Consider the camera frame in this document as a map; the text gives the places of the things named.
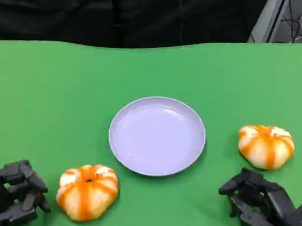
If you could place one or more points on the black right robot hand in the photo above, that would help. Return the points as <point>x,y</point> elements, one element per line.
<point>277,201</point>

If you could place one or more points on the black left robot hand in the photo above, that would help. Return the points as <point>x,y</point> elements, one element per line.
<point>12,177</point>

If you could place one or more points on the orange white toy bread roll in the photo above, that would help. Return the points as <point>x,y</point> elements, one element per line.
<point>87,192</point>
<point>264,148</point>

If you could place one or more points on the green table cloth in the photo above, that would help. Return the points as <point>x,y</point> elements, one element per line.
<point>53,101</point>

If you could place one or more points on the lilac plate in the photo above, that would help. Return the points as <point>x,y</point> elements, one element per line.
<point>157,138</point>

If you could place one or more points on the black backdrop curtain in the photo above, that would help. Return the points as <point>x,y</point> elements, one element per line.
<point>70,14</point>

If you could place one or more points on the grey metal frame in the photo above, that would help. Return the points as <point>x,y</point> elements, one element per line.
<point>267,20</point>

